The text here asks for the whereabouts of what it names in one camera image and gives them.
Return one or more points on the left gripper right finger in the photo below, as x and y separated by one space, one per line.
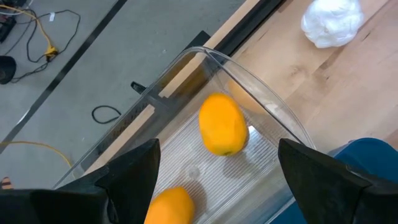
335 199

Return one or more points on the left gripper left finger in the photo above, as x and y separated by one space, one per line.
93 202

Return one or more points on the orange mango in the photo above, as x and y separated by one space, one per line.
222 124

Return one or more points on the white garlic bulb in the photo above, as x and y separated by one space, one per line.
331 21

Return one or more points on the round orange fruit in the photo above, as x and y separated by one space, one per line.
171 207

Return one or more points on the clear plastic bin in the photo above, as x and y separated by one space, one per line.
186 161

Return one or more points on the black table edge clamp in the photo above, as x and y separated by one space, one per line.
138 87

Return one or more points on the black round stand base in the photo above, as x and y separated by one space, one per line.
6 70

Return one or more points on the black power strip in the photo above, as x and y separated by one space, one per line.
7 28

